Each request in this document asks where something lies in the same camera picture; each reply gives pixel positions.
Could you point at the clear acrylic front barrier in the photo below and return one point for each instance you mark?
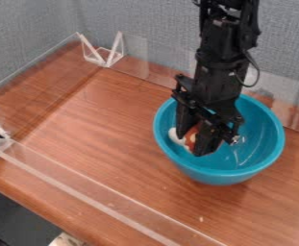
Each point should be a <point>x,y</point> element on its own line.
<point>90,210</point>

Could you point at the toy mushroom brown cap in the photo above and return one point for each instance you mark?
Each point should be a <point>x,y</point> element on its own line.
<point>187,140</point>

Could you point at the clear acrylic barrier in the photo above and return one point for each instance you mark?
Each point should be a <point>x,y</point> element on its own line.
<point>155,63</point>
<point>90,210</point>

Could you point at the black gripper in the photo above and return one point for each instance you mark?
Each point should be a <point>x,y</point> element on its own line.
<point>207,104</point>

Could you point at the blue plastic bowl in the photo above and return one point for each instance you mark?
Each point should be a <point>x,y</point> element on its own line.
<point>234,163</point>

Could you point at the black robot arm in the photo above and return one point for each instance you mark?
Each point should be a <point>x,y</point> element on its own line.
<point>229,32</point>

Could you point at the clear acrylic corner bracket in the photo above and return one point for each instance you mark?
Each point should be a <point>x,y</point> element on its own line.
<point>104,57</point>

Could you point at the clear acrylic back barrier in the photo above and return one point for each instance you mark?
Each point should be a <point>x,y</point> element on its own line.
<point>155,63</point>

